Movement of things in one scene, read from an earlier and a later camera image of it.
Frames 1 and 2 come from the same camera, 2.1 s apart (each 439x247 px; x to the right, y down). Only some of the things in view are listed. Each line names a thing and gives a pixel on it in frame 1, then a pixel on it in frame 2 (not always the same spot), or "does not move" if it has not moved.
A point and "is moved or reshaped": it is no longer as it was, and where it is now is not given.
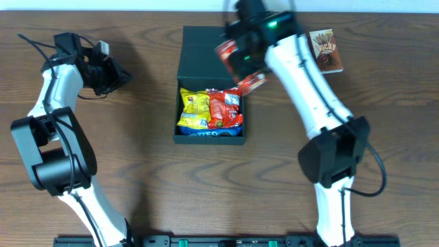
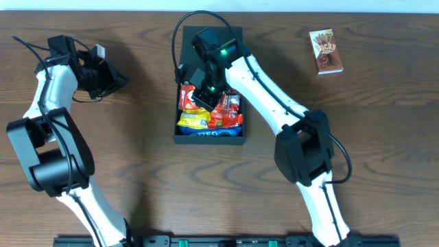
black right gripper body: x=234 y=60 → x=206 y=99
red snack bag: x=225 y=108 does not move
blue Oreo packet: x=233 y=131 does not move
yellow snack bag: x=196 y=110 does not move
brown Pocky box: x=326 y=51 does not move
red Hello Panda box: x=244 y=84 is moved or reshaped
